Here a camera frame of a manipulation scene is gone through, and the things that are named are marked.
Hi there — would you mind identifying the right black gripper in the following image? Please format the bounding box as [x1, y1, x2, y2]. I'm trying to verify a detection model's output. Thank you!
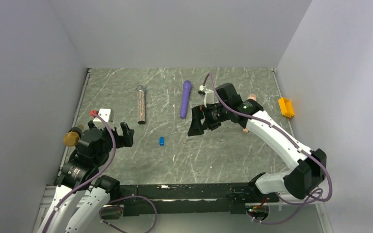
[188, 102, 230, 136]

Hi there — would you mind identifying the yellow plastic bin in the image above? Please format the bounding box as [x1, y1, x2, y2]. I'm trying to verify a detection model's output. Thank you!
[278, 97, 295, 118]

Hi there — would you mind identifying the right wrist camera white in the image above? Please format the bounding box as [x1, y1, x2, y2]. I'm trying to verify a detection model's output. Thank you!
[198, 85, 215, 107]

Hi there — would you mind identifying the purple cylinder stick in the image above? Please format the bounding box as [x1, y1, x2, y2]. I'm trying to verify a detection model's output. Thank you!
[180, 80, 192, 119]

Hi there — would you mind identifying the blue key tag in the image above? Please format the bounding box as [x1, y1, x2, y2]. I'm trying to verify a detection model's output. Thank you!
[159, 136, 165, 146]

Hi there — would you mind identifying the black base frame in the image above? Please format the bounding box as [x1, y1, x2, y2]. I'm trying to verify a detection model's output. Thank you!
[107, 183, 278, 216]

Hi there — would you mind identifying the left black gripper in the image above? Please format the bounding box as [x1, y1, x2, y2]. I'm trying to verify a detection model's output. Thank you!
[94, 121, 134, 166]

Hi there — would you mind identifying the beige peach stick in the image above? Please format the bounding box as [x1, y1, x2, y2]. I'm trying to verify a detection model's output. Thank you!
[242, 93, 258, 134]

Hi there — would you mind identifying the glitter tube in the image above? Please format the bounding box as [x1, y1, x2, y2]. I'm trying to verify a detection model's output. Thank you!
[136, 85, 146, 124]

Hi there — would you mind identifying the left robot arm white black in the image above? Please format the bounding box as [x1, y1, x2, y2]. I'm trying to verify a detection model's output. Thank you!
[38, 121, 135, 233]

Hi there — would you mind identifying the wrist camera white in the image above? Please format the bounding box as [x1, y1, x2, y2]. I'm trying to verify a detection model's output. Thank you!
[90, 108, 115, 129]
[198, 85, 215, 107]

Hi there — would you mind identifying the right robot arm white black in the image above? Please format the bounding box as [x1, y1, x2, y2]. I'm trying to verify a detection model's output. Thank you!
[187, 83, 326, 202]

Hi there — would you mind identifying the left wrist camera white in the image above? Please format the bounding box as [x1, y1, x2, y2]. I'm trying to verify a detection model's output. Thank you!
[90, 108, 115, 129]

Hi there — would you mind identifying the purple cable under base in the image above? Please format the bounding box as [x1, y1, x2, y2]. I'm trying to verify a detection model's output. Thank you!
[99, 195, 158, 233]

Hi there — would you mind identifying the gold microphone on black stand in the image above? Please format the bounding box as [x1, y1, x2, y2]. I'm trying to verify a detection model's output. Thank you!
[63, 125, 84, 147]

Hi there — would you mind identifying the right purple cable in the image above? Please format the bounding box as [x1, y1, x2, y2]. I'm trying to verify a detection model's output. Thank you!
[204, 72, 333, 226]

